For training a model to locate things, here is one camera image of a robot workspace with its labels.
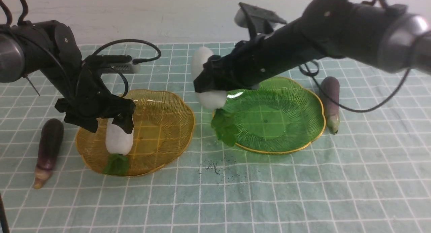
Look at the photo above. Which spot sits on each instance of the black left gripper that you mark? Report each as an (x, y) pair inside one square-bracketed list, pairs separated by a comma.
[(93, 100)]

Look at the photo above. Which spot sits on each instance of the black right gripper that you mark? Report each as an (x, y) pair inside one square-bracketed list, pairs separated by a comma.
[(237, 70)]

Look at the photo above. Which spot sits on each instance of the white radish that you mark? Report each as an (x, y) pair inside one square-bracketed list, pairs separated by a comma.
[(212, 98), (118, 144)]

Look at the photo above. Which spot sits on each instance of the purple eggplant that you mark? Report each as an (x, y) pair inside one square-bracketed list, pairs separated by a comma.
[(48, 151), (330, 90)]

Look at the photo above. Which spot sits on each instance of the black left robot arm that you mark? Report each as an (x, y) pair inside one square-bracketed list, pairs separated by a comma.
[(49, 47)]

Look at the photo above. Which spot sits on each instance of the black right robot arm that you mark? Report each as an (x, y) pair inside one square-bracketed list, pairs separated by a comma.
[(386, 37)]

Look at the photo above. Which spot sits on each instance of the amber glass plate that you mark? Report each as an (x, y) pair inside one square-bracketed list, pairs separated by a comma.
[(163, 129)]

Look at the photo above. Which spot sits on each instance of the green glass plate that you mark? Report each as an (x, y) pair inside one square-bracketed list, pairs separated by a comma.
[(280, 117)]

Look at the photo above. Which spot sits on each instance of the green checkered tablecloth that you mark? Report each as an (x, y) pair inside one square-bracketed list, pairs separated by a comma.
[(372, 177)]

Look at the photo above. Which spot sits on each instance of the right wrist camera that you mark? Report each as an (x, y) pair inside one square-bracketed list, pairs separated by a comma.
[(257, 20)]

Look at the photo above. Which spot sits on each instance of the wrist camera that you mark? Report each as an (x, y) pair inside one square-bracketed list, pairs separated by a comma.
[(257, 20), (111, 64)]

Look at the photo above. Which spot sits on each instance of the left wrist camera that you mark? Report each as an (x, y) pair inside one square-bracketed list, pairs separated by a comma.
[(111, 64)]

